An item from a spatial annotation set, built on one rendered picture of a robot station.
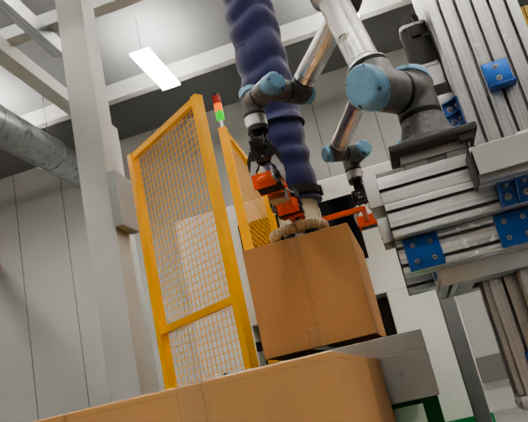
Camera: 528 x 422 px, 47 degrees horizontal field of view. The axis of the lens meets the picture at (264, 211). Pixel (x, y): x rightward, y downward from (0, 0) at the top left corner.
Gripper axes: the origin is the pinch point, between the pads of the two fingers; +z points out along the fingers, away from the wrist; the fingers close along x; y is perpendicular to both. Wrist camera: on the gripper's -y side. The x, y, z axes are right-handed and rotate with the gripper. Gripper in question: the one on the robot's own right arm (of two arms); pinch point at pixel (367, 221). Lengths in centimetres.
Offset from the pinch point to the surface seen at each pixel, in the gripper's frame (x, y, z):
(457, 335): 22, 11, 58
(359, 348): -13, 68, 57
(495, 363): 121, -802, 88
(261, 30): -22, 40, -87
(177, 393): -28, 193, 63
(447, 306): 22, 11, 46
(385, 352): -5, 67, 60
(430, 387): 6, 67, 74
